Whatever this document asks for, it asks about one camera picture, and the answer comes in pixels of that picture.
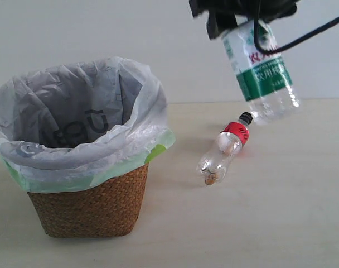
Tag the clear bottle red label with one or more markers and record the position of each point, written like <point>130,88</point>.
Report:
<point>214,164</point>

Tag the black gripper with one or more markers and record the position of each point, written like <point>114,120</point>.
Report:
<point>222,14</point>

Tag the clear bottle green label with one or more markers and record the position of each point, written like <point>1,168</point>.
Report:
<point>263,79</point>

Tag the woven brown wicker basket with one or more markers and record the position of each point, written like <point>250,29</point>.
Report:
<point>110,209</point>

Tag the white plastic bin liner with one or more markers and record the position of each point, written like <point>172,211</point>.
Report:
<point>72,127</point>

